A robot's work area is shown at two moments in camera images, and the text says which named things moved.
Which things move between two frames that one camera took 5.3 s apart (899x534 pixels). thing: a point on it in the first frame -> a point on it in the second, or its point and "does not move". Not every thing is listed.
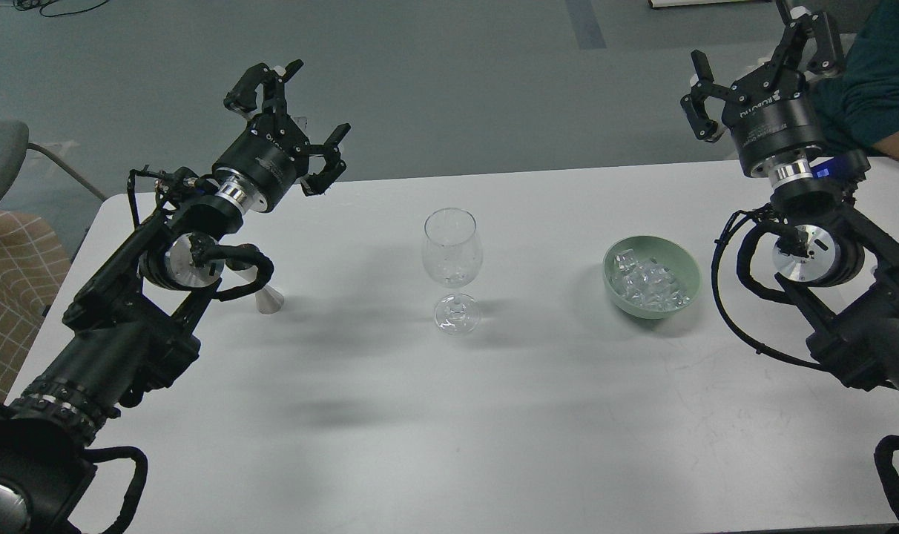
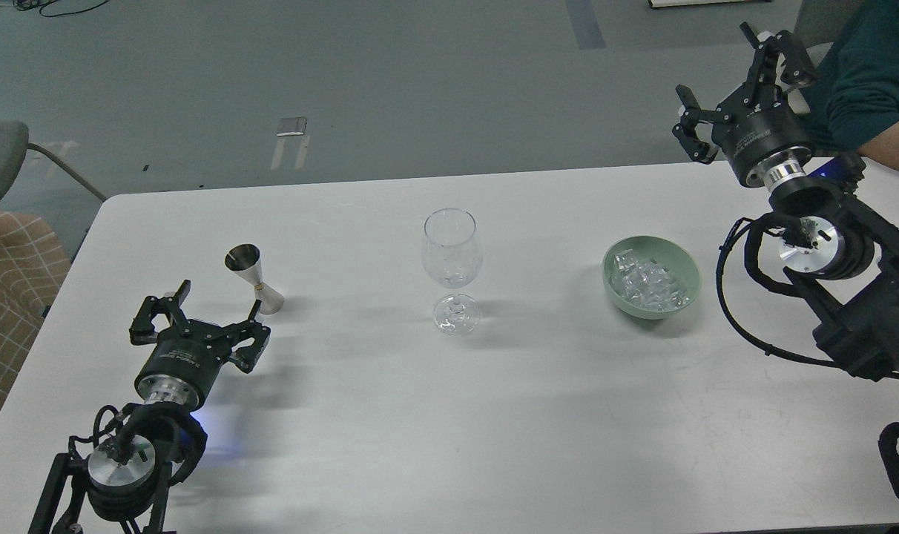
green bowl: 650,277 does not move
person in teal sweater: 877,102 does not move
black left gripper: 263,160 -> 183,363
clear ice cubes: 645,282 does not move
